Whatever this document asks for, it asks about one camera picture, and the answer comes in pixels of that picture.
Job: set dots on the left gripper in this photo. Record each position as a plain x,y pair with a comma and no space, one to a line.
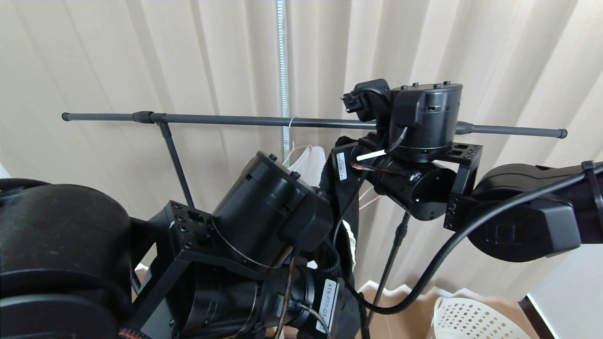
334,310

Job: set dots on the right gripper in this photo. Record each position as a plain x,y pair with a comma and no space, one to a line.
355,155

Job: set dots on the pink clothes hanger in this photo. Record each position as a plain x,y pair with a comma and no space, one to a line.
288,141
370,200

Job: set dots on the black garment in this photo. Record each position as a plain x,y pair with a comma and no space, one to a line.
344,202

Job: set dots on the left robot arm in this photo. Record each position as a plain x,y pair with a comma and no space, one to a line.
70,245

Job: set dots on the black clothes rack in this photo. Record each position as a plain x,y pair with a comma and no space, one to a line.
235,120

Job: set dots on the white laundry basket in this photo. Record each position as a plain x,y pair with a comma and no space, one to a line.
471,320

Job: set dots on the beige curtain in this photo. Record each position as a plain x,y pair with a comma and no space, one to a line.
141,56

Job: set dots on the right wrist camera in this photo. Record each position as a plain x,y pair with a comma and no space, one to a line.
372,99

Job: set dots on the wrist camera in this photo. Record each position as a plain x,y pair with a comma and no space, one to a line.
306,221
372,99

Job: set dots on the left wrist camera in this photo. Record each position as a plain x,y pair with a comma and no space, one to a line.
306,221

